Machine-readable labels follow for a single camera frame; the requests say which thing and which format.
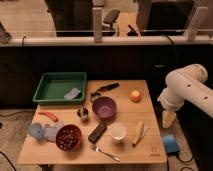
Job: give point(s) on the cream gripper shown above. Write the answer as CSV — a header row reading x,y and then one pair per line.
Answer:
x,y
168,117

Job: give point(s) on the orange yellow apple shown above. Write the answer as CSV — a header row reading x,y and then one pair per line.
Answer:
x,y
135,96

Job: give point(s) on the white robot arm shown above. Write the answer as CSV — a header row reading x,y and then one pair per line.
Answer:
x,y
185,84

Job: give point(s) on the white paper cup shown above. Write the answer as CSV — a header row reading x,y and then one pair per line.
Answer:
x,y
117,132

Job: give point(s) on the small metal cup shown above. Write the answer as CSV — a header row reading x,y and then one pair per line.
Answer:
x,y
83,113

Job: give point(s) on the blue object on floor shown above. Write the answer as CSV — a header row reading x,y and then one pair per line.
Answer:
x,y
170,144

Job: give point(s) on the purple bowl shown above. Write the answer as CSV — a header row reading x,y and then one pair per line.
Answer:
x,y
104,107

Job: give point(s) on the black rectangular block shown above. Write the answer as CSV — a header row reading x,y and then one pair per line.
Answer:
x,y
97,133

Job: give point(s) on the silver fork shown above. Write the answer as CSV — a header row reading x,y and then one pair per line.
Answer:
x,y
97,149

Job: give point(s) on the grey cloth in tray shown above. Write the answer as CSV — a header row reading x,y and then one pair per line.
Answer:
x,y
72,94

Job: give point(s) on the clear plastic bag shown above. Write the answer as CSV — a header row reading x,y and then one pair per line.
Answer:
x,y
50,132

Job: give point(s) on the green plastic tray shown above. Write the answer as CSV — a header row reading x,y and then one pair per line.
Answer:
x,y
53,86

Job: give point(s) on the black handled peeler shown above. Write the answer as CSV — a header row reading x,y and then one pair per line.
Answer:
x,y
96,94

